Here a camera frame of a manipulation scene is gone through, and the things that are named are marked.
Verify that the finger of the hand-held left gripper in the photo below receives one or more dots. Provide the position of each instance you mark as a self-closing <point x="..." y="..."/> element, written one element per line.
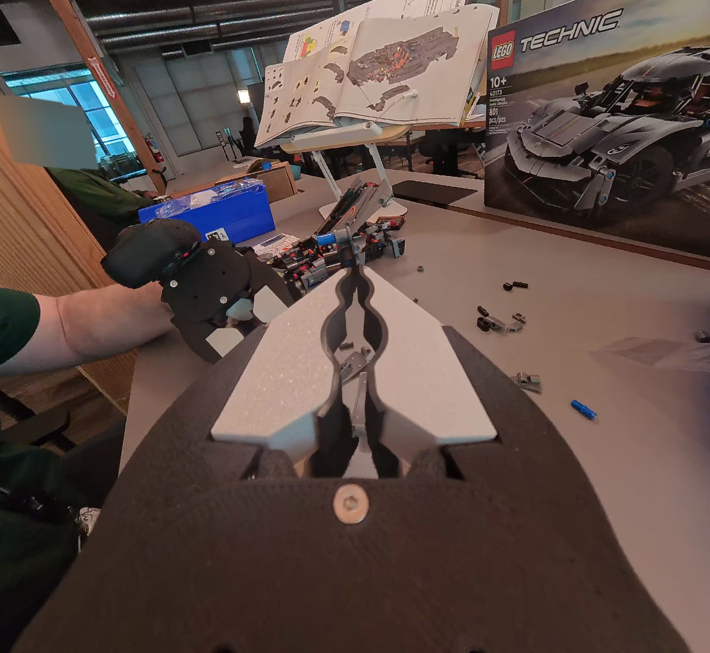
<point x="270" y="304"/>
<point x="224" y="341"/>

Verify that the grey curved lego panel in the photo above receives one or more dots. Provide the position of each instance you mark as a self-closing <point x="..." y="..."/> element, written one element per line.
<point x="360" y="409"/>

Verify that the black lego connector with pin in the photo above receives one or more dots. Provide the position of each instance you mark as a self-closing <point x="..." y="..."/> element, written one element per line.
<point x="516" y="286"/>

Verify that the wooden slatted panel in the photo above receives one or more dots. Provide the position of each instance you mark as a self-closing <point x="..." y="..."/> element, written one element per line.
<point x="44" y="231"/>

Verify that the lego set box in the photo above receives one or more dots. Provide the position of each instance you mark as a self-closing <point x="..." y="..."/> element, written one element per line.
<point x="610" y="109"/>

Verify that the white sticker sheet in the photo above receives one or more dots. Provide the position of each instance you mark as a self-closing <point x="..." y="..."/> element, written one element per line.
<point x="274" y="245"/>

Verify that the blue lego pin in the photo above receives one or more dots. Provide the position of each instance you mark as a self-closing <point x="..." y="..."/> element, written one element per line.
<point x="583" y="410"/>

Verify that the blue plastic bin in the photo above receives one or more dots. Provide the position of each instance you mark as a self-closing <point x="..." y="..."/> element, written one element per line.
<point x="233" y="220"/>

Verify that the grey lego bracket piece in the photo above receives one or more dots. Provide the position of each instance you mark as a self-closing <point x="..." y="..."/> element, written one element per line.
<point x="527" y="382"/>

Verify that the red fire extinguisher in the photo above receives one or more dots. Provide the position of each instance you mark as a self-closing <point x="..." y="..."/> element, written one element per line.
<point x="154" y="148"/>

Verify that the black mat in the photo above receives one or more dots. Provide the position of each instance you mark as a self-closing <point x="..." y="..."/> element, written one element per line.
<point x="432" y="192"/>

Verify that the white book stand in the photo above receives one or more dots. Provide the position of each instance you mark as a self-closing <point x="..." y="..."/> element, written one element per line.
<point x="328" y="179"/>

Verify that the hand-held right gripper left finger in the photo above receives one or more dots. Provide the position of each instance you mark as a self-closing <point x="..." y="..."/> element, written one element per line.
<point x="277" y="375"/>

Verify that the wooden support beam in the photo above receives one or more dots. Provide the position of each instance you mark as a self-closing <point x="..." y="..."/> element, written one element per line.
<point x="100" y="70"/>

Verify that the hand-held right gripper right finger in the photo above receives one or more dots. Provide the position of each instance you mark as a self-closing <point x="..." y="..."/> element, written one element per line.
<point x="427" y="381"/>

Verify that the clear plastic bags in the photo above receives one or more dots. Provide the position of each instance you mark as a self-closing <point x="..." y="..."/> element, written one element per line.
<point x="211" y="198"/>

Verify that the grey lego car model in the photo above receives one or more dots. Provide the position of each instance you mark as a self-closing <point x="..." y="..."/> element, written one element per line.
<point x="360" y="203"/>

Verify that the open instruction book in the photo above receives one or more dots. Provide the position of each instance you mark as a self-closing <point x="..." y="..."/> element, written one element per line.
<point x="399" y="81"/>

